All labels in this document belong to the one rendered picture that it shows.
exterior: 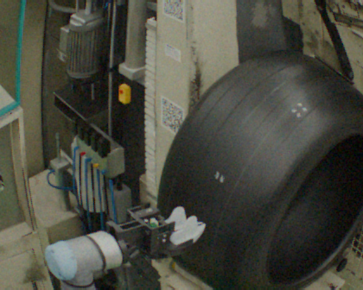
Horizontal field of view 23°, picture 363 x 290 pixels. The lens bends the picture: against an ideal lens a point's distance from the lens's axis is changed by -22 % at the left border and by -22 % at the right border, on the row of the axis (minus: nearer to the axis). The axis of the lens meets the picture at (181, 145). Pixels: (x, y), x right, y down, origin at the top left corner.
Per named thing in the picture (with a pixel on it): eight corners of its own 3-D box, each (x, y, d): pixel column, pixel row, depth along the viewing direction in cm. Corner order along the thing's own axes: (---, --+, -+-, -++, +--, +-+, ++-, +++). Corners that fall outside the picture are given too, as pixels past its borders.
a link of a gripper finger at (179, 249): (198, 242, 187) (160, 255, 182) (197, 248, 188) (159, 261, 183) (181, 230, 190) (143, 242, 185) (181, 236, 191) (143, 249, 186)
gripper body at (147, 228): (180, 221, 182) (124, 238, 175) (175, 256, 186) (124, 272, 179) (151, 200, 187) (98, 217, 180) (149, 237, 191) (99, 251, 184)
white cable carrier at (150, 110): (146, 197, 246) (146, 18, 220) (163, 189, 249) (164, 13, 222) (158, 206, 244) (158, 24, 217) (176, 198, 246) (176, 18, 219)
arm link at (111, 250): (107, 277, 177) (81, 255, 182) (125, 272, 179) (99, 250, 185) (105, 249, 173) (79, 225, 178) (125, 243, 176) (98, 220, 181)
